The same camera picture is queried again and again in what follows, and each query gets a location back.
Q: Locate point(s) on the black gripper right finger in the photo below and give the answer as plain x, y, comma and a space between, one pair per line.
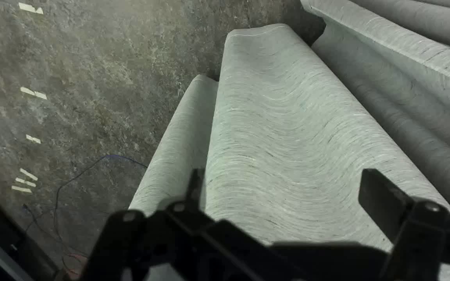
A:
413, 228

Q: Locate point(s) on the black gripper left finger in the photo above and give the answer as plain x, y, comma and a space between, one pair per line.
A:
183, 234

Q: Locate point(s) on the grey woven curtain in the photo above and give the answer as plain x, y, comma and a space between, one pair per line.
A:
288, 129

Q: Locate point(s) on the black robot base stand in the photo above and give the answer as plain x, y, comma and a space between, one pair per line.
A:
1, 239

